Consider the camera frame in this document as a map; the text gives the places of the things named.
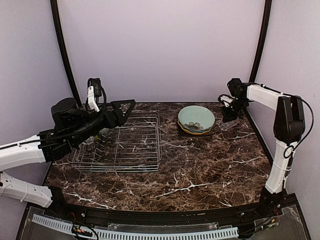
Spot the clear ribbed glass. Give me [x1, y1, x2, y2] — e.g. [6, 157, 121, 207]
[218, 119, 239, 132]

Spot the yellow polka dot plate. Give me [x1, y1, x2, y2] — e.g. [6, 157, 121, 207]
[179, 126, 212, 136]

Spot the clear faceted glass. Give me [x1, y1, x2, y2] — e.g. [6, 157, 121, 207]
[84, 137, 95, 152]

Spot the pale green plate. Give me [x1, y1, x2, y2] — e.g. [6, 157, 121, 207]
[178, 105, 216, 130]

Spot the blue polka dot plate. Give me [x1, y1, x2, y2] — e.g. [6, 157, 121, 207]
[178, 123, 213, 132]

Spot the black square floral plate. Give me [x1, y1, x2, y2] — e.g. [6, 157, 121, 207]
[178, 130, 215, 138]

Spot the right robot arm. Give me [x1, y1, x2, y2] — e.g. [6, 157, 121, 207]
[218, 78, 309, 217]

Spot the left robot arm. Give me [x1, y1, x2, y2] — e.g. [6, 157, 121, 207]
[0, 97, 136, 208]

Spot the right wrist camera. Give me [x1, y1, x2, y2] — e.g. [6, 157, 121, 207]
[217, 94, 234, 108]

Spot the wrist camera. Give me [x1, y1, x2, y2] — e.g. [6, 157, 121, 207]
[86, 78, 102, 112]
[217, 94, 234, 108]

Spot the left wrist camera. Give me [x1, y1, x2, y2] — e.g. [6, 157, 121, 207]
[86, 78, 102, 112]

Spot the metal wire dish rack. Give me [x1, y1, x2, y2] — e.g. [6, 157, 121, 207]
[67, 110, 162, 173]

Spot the left black frame post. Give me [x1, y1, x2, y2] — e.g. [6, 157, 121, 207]
[50, 0, 82, 107]

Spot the black frame post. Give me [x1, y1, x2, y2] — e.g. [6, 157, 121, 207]
[50, 0, 82, 107]
[248, 0, 273, 83]

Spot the right black frame post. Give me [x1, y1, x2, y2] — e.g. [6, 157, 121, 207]
[248, 0, 273, 83]

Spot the white slotted cable duct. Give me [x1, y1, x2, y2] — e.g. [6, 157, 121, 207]
[31, 214, 239, 240]

